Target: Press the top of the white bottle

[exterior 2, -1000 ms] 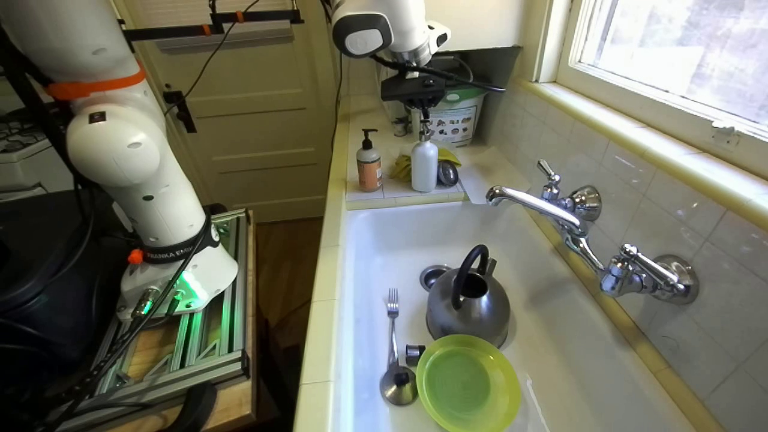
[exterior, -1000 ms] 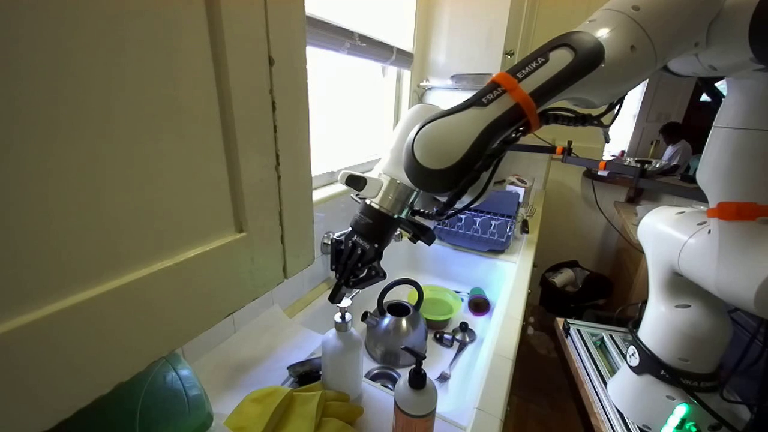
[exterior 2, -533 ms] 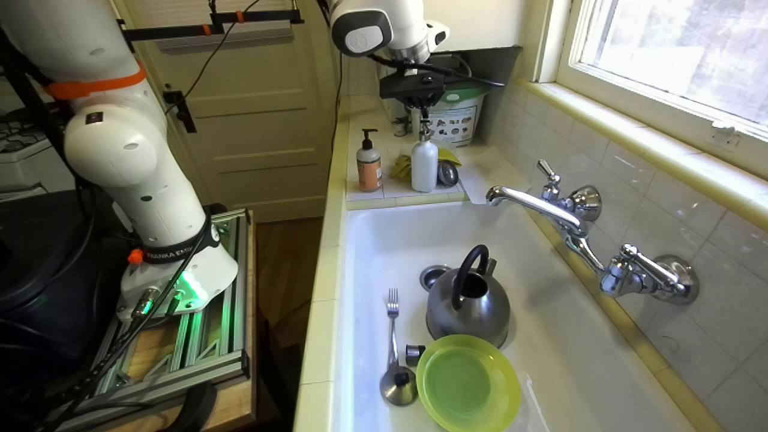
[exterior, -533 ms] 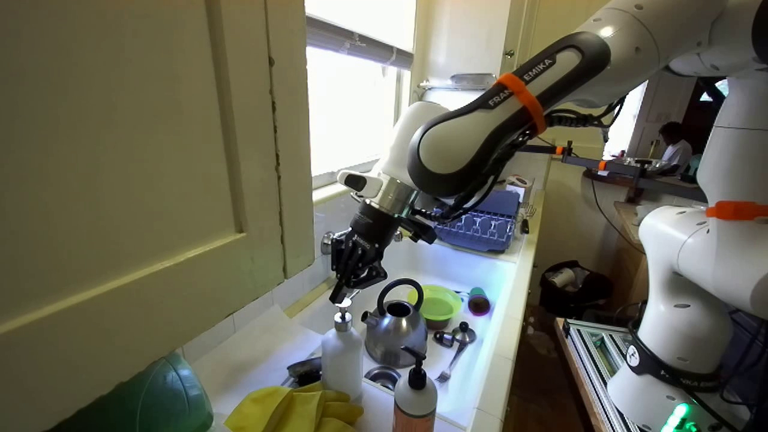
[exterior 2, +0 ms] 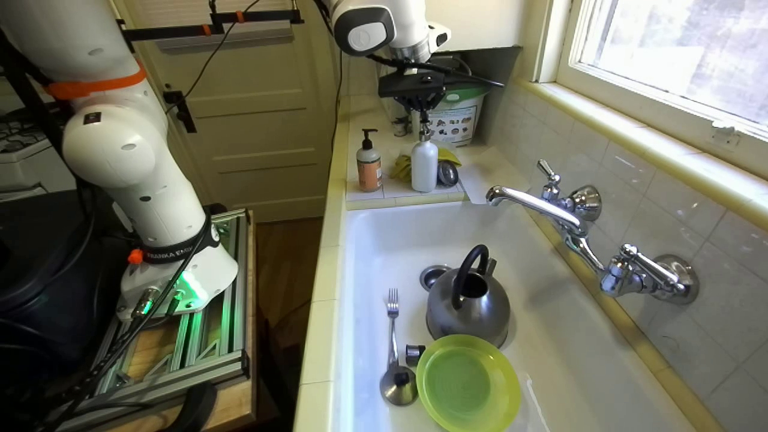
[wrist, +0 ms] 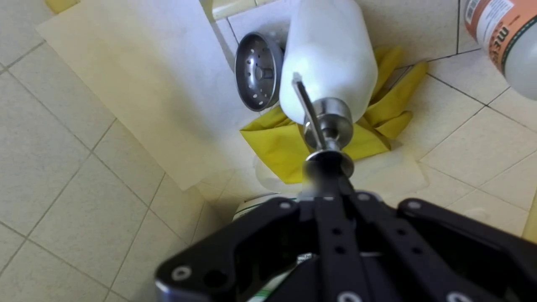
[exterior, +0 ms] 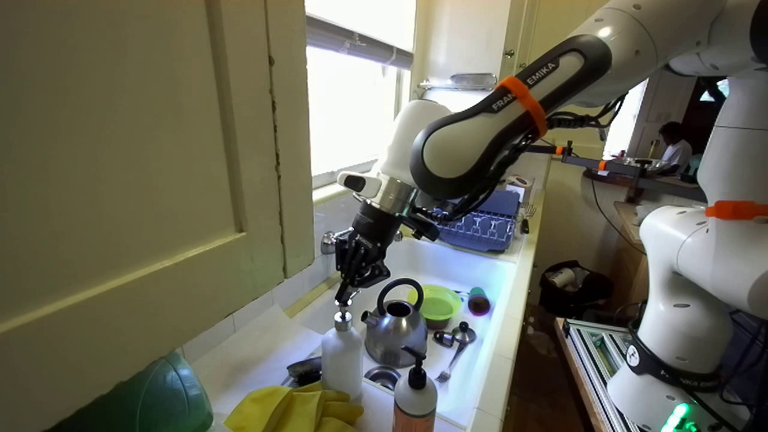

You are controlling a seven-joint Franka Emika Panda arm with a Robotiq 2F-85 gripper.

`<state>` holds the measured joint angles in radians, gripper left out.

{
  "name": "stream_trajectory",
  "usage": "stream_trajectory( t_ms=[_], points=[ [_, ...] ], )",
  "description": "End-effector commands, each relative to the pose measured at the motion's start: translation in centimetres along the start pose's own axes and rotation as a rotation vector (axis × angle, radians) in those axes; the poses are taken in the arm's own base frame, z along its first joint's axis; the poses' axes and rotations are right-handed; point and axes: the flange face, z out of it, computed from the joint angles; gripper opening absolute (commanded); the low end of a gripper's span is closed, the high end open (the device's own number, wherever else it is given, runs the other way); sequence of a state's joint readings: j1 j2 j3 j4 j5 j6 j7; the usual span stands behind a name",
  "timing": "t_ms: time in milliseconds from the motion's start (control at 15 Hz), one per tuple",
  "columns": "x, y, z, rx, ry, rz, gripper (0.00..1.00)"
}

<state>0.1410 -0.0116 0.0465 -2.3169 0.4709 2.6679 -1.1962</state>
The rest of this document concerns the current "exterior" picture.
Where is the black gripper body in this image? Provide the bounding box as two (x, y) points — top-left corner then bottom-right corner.
(351, 201), (404, 259)

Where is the white pump bottle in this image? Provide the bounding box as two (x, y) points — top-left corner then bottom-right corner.
(320, 305), (367, 406)

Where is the pink bottle black pump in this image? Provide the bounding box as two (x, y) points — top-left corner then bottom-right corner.
(391, 345), (442, 432)

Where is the chrome faucet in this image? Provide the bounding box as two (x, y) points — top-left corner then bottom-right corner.
(320, 225), (356, 259)

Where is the stainless steel kettle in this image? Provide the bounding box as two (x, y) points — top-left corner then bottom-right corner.
(361, 276), (430, 370)

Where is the lime green plastic bowl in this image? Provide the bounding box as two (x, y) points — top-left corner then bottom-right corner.
(405, 282), (465, 329)

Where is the steel sink drain strainer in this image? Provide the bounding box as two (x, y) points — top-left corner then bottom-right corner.
(364, 365), (404, 393)

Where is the steel measuring ladle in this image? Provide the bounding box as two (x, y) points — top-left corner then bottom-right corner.
(433, 318), (479, 351)

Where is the blue dish rack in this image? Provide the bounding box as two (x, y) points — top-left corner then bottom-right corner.
(437, 184), (525, 256)

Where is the green cup purple rim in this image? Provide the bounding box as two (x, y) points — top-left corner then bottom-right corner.
(465, 286), (495, 318)

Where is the round black steel dish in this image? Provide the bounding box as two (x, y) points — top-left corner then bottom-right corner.
(286, 355), (323, 389)

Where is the white ceramic sink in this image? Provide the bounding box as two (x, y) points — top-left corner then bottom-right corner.
(296, 237), (523, 429)

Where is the steel fork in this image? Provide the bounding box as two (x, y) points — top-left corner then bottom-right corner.
(435, 337), (470, 387)

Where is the yellow cloth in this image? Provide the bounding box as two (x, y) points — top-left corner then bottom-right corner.
(223, 381), (367, 432)

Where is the black trash bin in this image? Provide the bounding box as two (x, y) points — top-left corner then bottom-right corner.
(537, 259), (617, 321)

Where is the green round object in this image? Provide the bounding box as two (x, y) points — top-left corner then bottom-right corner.
(45, 351), (217, 432)

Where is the cream cabinet door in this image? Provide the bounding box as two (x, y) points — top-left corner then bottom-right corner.
(0, 0), (317, 432)

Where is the cluttered background table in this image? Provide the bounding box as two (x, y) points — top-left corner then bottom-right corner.
(550, 147), (711, 207)

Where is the seated person white shirt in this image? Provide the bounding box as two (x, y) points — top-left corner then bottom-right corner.
(651, 120), (695, 174)

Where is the dark door arched window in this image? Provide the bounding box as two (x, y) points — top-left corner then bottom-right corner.
(681, 75), (729, 153)

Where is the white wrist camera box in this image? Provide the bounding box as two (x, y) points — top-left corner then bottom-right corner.
(334, 168), (383, 196)

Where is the bright window cream frame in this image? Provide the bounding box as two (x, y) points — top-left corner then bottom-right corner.
(302, 0), (418, 189)

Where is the metal frame robot stand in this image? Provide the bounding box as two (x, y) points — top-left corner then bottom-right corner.
(554, 317), (644, 432)

